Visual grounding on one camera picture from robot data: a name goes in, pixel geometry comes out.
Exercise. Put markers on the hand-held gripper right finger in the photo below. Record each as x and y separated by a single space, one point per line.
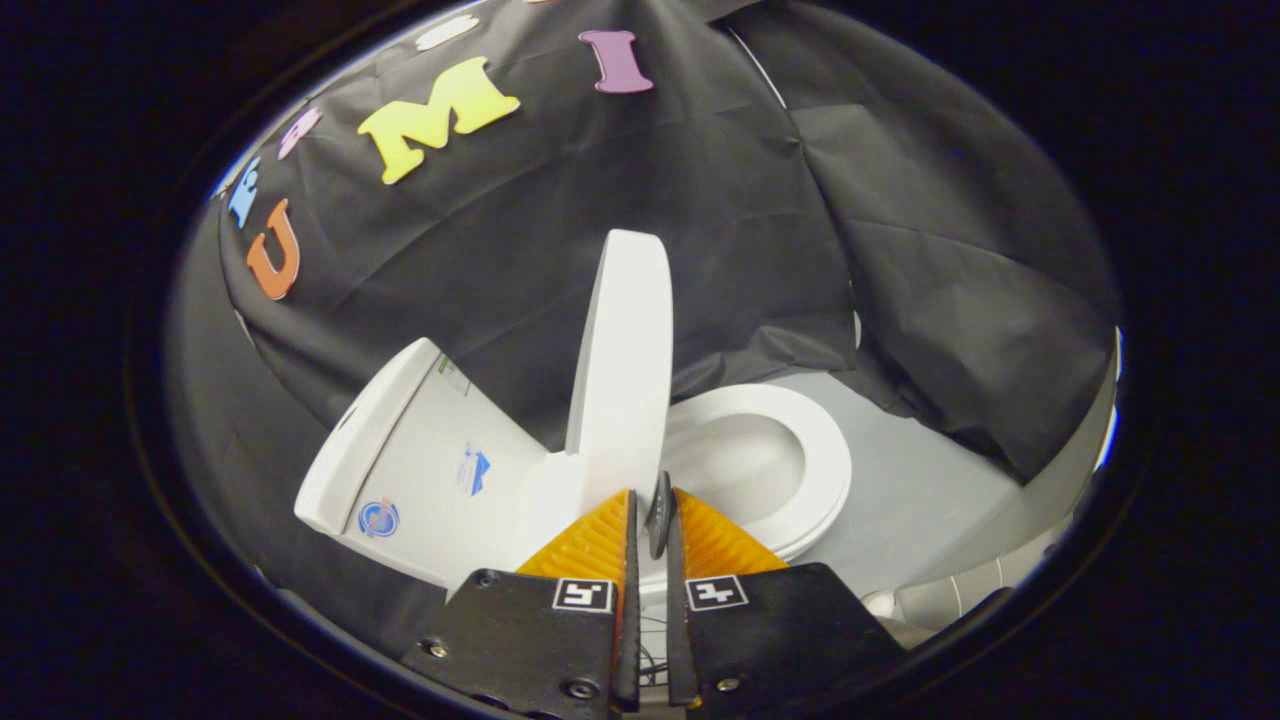
676 620

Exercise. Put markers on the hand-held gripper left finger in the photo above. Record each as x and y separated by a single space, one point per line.
632 600

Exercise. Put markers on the white toilet seat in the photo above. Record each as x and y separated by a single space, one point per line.
810 440

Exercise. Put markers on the black backdrop cloth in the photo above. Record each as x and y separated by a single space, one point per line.
600 200

